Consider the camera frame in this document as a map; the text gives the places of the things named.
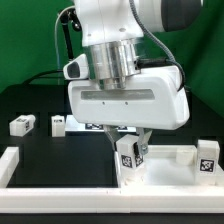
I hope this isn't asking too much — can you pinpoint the white U-shaped fence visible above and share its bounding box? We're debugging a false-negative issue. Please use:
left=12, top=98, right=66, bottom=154
left=0, top=147, right=224, bottom=213

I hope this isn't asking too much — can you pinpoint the grey braided wrist cable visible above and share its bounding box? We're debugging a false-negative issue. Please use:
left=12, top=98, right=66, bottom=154
left=128, top=0, right=186, bottom=91

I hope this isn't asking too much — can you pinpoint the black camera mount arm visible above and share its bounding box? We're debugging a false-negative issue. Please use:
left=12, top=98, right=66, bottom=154
left=59, top=8, right=82, bottom=60

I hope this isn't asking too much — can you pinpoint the black cable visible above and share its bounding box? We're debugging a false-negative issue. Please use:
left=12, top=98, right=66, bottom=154
left=21, top=69, right=68, bottom=86

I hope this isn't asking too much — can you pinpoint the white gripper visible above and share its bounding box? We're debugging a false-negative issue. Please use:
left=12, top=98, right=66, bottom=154
left=68, top=66, right=190, bottom=156

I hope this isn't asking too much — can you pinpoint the white plate with markers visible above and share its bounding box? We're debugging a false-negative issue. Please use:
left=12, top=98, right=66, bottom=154
left=65, top=115, right=136, bottom=132

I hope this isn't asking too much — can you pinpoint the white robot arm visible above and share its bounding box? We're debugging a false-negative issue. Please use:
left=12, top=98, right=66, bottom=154
left=68, top=0, right=203, bottom=154

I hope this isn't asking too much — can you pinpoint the white square tabletop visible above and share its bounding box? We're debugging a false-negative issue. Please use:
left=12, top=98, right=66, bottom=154
left=115, top=145, right=224, bottom=190

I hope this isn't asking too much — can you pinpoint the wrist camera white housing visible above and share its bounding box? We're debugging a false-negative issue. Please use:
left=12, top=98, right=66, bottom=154
left=63, top=54, right=89, bottom=80

